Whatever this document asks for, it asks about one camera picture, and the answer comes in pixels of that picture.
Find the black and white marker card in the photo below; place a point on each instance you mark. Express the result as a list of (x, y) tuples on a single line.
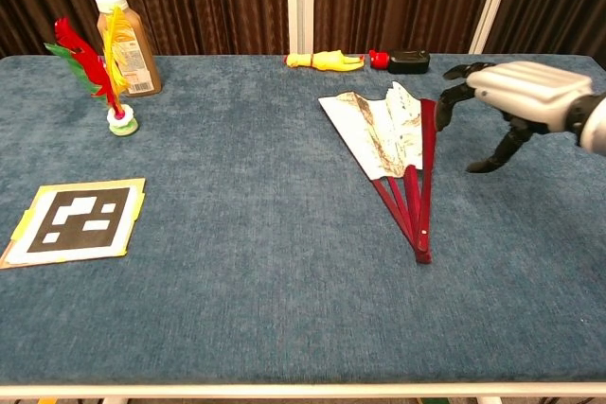
[(80, 224)]

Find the black small device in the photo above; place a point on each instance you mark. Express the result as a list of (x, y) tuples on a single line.
[(407, 62)]

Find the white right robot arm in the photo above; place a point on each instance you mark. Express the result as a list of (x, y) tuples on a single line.
[(594, 125)]

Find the red-ribbed painted paper folding fan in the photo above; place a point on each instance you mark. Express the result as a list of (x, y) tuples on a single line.
[(383, 134)]

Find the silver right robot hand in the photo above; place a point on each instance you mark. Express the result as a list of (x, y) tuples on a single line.
[(521, 87)]

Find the blue table cloth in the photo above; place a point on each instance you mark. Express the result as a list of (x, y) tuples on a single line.
[(265, 233)]

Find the yellow rubber chicken toy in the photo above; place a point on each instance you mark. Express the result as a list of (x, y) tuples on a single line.
[(326, 60)]

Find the small red yellow flower toy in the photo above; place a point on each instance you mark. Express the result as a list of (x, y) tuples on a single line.
[(92, 65)]

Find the brown bottle with white cap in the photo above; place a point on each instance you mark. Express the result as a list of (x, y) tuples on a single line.
[(139, 58)]

